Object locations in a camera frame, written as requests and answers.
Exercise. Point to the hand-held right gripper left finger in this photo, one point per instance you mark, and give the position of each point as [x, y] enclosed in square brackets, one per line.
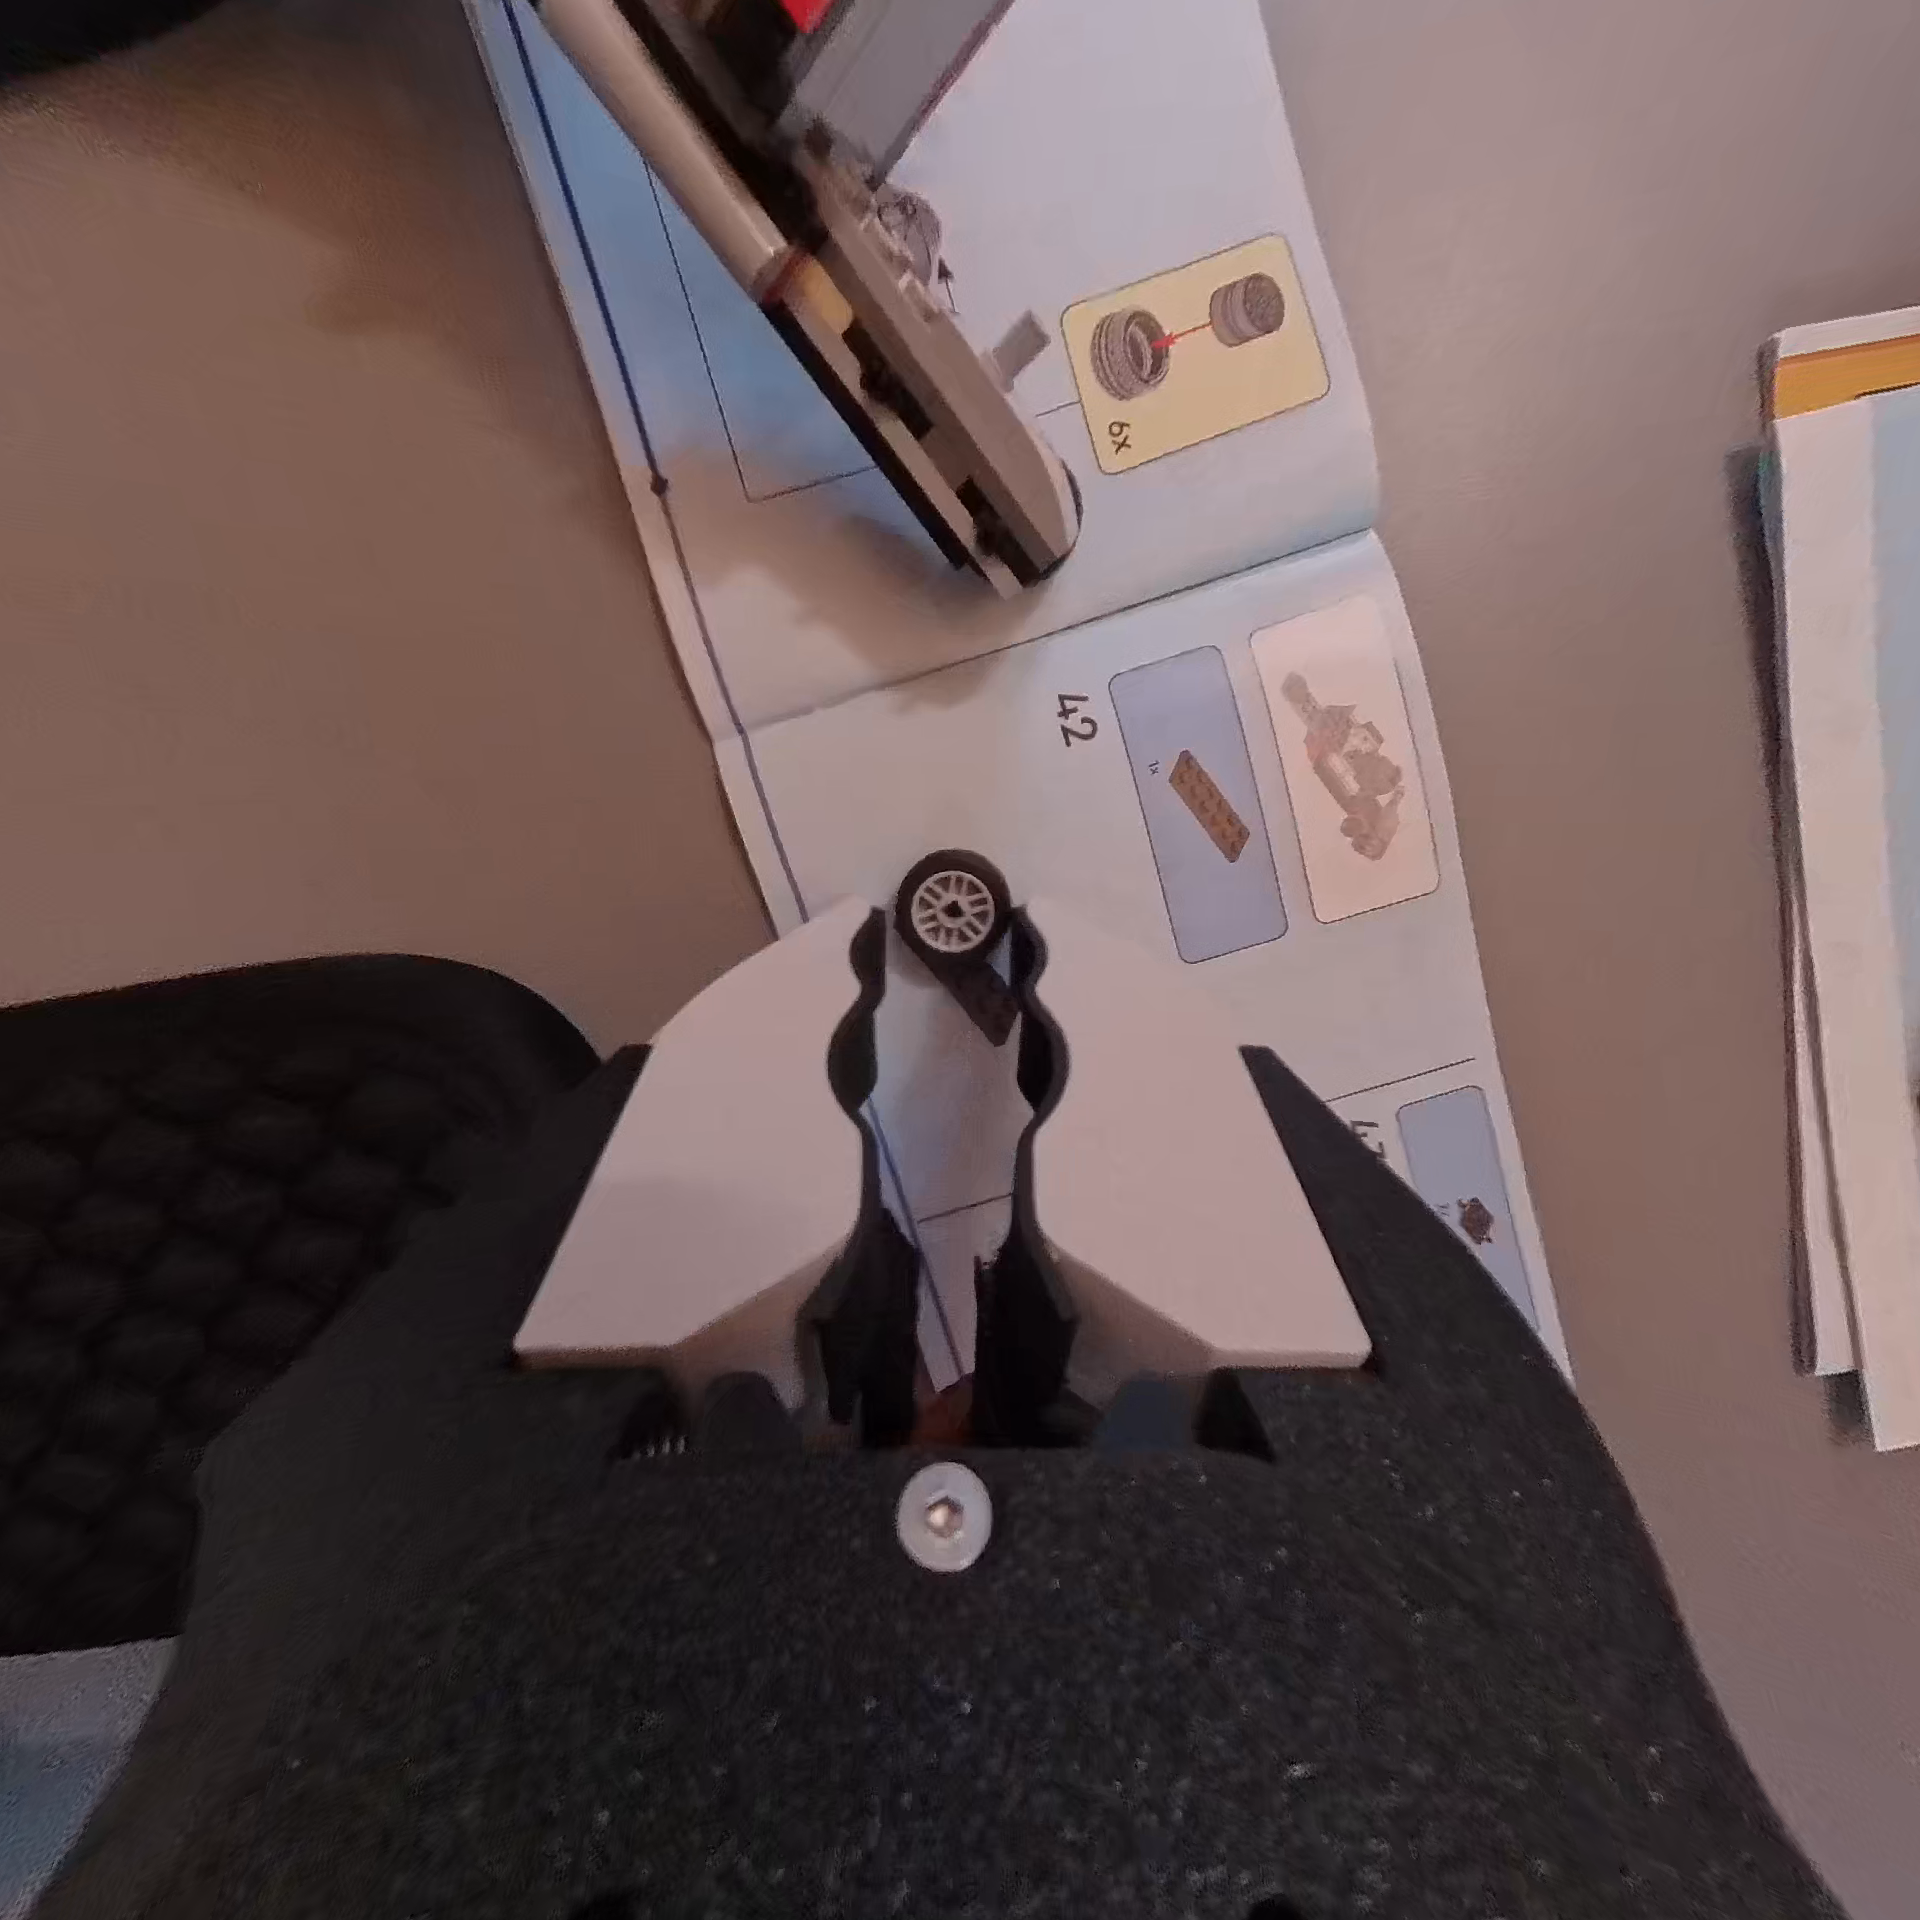
[691, 1201]

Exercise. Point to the small lego wheel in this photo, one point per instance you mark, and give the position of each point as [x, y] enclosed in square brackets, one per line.
[955, 902]

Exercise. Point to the small dark lego piece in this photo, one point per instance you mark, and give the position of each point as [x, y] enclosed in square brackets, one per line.
[991, 997]

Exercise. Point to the open lego instruction booklet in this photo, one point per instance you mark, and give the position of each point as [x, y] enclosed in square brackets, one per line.
[991, 601]

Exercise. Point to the closed lego instruction booklet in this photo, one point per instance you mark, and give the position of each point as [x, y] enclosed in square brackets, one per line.
[1845, 900]

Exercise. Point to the red black lego vehicle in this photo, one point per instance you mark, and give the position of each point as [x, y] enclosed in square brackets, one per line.
[871, 332]

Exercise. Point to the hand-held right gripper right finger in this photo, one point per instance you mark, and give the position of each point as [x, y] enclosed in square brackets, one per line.
[1200, 1201]

